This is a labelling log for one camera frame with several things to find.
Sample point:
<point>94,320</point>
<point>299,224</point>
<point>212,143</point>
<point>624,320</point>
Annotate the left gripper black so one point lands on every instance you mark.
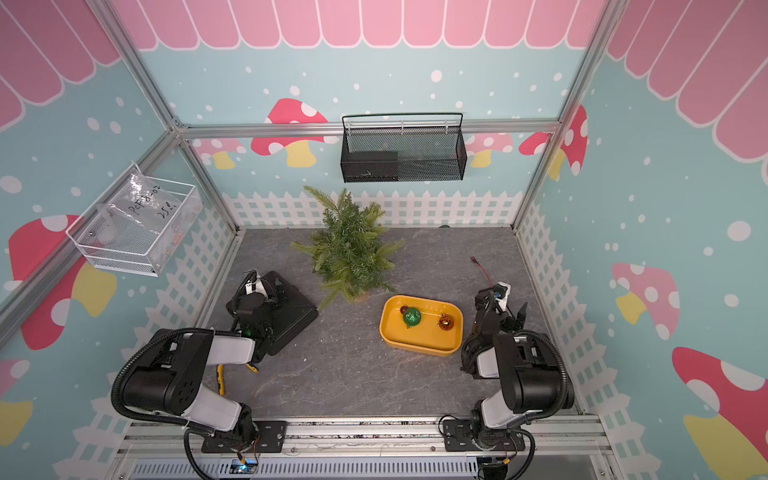
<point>272,291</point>

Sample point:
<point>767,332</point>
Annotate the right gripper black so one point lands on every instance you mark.
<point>513,317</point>

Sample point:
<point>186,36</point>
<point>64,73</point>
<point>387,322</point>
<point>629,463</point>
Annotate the orange shiny ball ornament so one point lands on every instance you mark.
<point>446,322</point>

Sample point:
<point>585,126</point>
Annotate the green glitter ball ornament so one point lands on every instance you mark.
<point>411,316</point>

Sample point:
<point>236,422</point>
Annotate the small green christmas tree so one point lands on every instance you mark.
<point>348,253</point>

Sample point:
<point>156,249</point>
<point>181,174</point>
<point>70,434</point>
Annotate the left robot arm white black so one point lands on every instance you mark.
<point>163,380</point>

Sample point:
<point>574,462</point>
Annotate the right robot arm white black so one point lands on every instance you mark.
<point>533,380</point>

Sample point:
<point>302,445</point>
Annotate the black flat box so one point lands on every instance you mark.
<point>290,313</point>

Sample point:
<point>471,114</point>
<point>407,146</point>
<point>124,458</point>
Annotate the yellow plastic tray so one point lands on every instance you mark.
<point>426,338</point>

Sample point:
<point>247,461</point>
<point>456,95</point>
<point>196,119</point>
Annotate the clear plastic bag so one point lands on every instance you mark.
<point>138,217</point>

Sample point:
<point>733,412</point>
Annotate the black box in mesh basket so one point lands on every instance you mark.
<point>369,166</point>

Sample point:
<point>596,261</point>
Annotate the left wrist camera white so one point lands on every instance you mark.
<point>254,284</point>

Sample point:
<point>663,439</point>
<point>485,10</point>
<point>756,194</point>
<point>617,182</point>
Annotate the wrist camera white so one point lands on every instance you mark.
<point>501,292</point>
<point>254,284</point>

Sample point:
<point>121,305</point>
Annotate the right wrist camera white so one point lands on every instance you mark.
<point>501,292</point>

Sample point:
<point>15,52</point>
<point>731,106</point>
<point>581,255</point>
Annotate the yellow handled pliers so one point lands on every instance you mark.
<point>220,377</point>

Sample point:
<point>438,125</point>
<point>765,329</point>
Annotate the black charging board with wire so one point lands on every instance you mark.
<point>482,269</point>

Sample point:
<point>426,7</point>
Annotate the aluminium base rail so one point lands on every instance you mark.
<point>565,447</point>

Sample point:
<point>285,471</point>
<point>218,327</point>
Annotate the black wire mesh basket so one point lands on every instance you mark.
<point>430,146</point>

